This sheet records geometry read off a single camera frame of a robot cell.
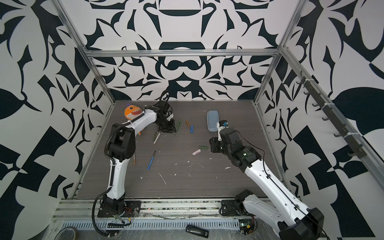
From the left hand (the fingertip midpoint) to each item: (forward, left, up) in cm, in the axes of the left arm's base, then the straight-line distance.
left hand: (175, 128), depth 98 cm
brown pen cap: (+8, -8, -5) cm, 12 cm away
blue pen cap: (+1, -11, -5) cm, 12 cm away
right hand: (-18, -20, +15) cm, 31 cm away
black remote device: (-54, -11, -6) cm, 55 cm away
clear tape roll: (-52, +47, -6) cm, 70 cm away
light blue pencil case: (+12, -26, -5) cm, 29 cm away
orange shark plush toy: (+12, +30, +3) cm, 32 cm away
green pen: (-2, +14, -5) cm, 15 cm away
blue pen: (-20, +14, -5) cm, 25 cm away
